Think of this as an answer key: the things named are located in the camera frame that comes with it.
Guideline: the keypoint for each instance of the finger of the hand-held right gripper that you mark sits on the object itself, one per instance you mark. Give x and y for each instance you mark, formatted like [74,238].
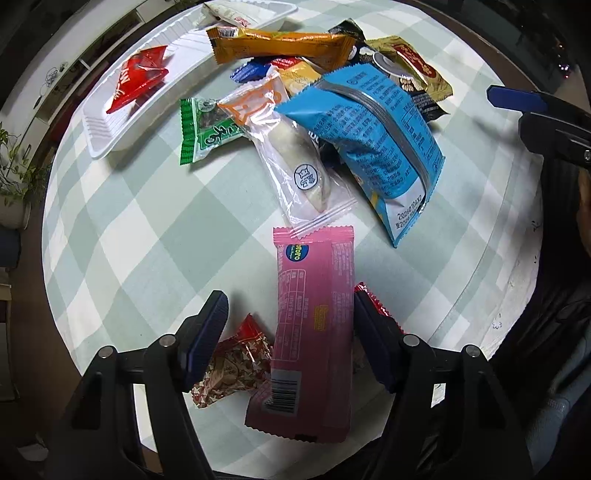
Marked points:
[512,99]

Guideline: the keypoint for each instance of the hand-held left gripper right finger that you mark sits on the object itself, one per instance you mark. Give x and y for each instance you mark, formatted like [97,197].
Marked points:
[375,344]

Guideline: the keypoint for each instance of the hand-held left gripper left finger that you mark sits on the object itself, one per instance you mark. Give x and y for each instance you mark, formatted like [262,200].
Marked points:
[207,332]

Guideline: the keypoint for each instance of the red and white nut packet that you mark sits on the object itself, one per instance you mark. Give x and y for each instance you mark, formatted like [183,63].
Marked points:
[235,364]

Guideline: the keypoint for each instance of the shiny red snack packet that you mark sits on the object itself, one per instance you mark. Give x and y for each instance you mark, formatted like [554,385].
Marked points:
[371,295]

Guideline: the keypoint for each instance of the pink snack bar packet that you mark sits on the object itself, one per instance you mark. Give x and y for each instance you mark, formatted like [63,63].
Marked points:
[309,323]

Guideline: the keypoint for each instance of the large light blue snack packet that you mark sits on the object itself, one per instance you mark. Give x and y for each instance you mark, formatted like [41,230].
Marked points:
[369,138]

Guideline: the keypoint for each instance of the clear bun packet orange print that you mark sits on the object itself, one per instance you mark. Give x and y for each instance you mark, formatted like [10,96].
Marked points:
[295,161]

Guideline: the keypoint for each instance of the green snack packet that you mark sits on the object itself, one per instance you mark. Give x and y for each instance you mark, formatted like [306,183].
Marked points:
[207,134]

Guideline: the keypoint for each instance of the orange snack bar packet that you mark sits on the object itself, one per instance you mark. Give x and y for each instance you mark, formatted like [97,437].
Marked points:
[286,46]

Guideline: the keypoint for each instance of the dark blue snack packet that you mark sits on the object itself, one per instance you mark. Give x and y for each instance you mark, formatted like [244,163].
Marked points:
[251,69]

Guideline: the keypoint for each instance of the red triangular snack packet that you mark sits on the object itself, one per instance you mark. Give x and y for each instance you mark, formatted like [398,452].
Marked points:
[134,78]

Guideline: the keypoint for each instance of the white plastic tray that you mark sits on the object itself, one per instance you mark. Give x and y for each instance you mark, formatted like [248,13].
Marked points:
[184,46]

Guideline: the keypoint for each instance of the gold brown snack packet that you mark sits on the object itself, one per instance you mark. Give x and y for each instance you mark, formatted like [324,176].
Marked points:
[415,64]

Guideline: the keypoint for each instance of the person's dark clothing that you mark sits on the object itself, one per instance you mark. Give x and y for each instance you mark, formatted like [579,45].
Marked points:
[563,286]

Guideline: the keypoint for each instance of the black snack packet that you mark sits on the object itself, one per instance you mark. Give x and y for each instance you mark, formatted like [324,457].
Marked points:
[351,32]

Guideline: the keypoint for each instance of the yellow snack packet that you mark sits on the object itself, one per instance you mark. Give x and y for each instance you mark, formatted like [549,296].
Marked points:
[300,78]

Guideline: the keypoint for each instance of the potted plant in white pot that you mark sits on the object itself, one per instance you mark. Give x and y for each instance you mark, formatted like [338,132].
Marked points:
[14,184]

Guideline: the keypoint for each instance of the white tv cabinet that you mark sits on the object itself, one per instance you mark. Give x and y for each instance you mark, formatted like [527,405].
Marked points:
[69,69]

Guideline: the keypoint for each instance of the white packet with red label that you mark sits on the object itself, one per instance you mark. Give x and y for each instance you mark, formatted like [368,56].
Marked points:
[221,11]

